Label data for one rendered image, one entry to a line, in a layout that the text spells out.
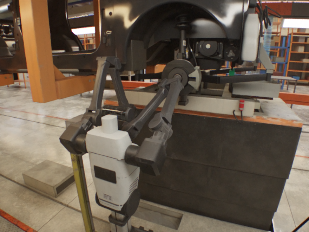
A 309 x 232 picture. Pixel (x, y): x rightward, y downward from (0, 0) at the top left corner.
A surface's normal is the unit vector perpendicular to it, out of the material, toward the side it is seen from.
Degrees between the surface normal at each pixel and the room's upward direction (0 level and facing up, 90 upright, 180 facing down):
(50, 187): 90
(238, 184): 90
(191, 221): 0
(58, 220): 0
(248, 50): 100
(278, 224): 0
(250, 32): 95
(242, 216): 90
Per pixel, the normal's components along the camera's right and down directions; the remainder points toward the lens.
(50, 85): 0.93, 0.11
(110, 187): -0.40, 0.29
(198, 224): 0.00, -0.95
